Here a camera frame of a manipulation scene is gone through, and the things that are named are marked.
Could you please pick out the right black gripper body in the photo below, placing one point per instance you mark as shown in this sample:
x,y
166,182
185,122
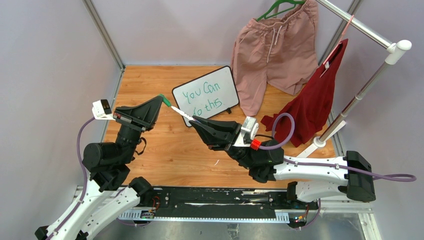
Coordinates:
x,y
231,148

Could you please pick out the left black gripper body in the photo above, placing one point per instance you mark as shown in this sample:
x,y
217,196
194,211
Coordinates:
x,y
132,123

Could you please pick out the green marker cap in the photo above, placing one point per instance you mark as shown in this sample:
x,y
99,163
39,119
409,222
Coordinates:
x,y
165,100

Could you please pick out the green whiteboard marker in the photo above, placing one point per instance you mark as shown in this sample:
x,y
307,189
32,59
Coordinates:
x,y
183,114

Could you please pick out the small black-framed whiteboard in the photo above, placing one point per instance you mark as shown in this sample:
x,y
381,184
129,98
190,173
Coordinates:
x,y
207,95

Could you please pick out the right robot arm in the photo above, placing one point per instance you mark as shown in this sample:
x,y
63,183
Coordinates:
x,y
311,178

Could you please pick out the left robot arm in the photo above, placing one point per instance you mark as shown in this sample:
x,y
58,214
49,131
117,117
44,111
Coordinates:
x,y
105,168

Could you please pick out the dark red garment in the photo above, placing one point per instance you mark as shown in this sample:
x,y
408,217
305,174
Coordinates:
x,y
312,106

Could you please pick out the pink shorts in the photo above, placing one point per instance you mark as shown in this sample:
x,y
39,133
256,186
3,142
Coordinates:
x,y
280,52

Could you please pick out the green clothes hanger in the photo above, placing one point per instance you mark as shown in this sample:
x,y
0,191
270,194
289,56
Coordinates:
x,y
274,10

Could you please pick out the pink clothes hanger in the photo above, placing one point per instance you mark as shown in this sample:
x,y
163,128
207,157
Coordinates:
x,y
336,46

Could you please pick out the metal clothes rack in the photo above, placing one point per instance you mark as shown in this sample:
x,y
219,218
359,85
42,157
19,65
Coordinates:
x,y
378,85

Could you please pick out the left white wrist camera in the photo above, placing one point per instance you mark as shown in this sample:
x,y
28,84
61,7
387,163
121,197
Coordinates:
x,y
101,110

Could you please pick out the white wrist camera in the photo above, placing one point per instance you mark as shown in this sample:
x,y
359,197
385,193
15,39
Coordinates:
x,y
251,122
101,110

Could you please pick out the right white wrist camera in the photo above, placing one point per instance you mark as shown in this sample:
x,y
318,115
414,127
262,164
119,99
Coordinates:
x,y
251,122

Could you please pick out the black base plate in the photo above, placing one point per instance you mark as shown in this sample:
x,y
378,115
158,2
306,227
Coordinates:
x,y
220,204

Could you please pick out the aluminium rail frame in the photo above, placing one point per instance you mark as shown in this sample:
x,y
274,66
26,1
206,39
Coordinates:
x,y
297,222

